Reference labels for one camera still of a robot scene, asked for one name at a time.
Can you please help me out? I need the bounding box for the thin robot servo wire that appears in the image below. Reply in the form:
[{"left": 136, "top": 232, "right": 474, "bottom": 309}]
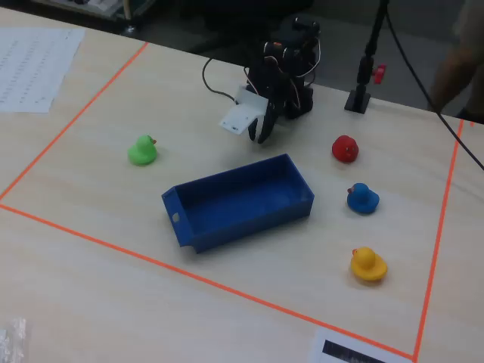
[{"left": 302, "top": 33, "right": 324, "bottom": 79}]

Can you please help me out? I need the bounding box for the blue plastic box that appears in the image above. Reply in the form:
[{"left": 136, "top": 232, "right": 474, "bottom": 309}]
[{"left": 161, "top": 153, "right": 315, "bottom": 254}]

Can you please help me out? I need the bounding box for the paper with black print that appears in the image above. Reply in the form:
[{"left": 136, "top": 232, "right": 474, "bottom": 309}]
[{"left": 306, "top": 327, "right": 414, "bottom": 363}]

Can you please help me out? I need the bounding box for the clear plastic bag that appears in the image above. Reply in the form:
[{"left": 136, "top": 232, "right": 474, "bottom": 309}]
[{"left": 0, "top": 316, "right": 28, "bottom": 363}]

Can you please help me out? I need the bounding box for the long black cable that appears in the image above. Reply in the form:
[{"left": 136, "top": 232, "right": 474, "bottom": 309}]
[{"left": 384, "top": 0, "right": 484, "bottom": 170}]

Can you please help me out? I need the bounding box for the blue rubber duck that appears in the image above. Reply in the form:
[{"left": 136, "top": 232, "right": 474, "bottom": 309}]
[{"left": 346, "top": 182, "right": 380, "bottom": 216}]

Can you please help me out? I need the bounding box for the yellow rubber duck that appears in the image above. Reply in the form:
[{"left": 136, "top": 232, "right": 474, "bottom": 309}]
[{"left": 350, "top": 247, "right": 389, "bottom": 283}]

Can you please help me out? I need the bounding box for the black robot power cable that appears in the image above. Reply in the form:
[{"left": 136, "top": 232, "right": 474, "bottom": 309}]
[{"left": 201, "top": 57, "right": 247, "bottom": 105}]

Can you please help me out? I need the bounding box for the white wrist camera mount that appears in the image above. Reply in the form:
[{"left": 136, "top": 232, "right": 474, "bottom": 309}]
[{"left": 218, "top": 85, "right": 268, "bottom": 136}]

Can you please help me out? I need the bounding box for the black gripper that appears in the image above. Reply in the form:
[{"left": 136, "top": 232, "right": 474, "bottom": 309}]
[{"left": 247, "top": 56, "right": 293, "bottom": 145}]

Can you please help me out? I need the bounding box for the green rubber duck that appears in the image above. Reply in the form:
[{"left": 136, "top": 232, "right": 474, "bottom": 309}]
[{"left": 127, "top": 135, "right": 159, "bottom": 167}]

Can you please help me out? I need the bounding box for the black camera stand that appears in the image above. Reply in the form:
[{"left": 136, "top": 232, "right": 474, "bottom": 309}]
[{"left": 343, "top": 0, "right": 390, "bottom": 115}]

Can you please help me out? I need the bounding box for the white printed paper sheet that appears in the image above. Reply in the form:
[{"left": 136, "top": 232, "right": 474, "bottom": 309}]
[{"left": 0, "top": 26, "right": 86, "bottom": 114}]

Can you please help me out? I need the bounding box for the red rubber duck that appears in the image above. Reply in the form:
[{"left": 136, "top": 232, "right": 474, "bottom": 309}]
[{"left": 331, "top": 135, "right": 360, "bottom": 164}]

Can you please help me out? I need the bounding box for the orange tape strip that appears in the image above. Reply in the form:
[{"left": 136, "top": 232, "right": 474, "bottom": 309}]
[
  {"left": 412, "top": 119, "right": 465, "bottom": 361},
  {"left": 0, "top": 42, "right": 149, "bottom": 200},
  {"left": 0, "top": 203, "right": 416, "bottom": 360}
]

